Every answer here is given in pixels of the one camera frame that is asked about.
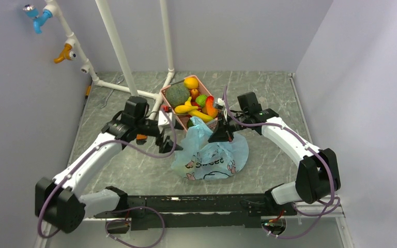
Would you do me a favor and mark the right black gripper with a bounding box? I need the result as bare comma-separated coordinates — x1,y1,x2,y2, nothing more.
208,111,249,143

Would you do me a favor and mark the light blue plastic bag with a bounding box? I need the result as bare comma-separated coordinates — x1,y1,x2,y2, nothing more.
171,117,249,180

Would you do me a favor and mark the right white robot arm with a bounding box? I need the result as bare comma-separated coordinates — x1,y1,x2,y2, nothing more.
208,92,341,214

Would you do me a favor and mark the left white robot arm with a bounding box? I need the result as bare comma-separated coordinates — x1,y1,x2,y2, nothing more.
35,96,182,238

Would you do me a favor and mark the red orange fake mango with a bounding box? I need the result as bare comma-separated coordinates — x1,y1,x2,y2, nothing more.
202,96,219,118

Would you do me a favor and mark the light green fake fruit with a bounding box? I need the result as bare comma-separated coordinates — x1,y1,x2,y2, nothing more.
195,95,208,107

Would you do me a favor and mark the yellow fake banana bunch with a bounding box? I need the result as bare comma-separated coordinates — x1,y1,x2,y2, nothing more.
174,97,214,123

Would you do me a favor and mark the yellow fake lemon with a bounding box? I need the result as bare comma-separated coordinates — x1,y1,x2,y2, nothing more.
184,77,199,90

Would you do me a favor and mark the orange black brush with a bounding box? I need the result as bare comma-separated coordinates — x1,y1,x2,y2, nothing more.
136,134,147,144

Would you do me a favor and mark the pink plastic basket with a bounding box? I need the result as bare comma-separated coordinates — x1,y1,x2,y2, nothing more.
161,75,219,131

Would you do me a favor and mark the small red peach fruit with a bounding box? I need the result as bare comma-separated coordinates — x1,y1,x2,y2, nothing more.
190,89,201,101

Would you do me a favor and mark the orange toy faucet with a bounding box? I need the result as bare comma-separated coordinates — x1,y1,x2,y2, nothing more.
53,43,77,64

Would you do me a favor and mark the blue toy faucet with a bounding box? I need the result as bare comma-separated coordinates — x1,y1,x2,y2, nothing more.
23,4,53,34

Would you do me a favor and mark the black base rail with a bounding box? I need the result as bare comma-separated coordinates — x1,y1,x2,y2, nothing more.
95,193,296,230

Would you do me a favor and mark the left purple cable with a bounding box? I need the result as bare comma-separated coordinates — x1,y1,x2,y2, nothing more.
37,108,178,248

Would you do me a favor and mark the orange handled tool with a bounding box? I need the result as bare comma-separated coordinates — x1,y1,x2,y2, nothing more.
84,85,91,104

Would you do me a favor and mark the aluminium frame rail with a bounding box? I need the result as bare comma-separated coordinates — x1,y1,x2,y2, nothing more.
35,196,344,247

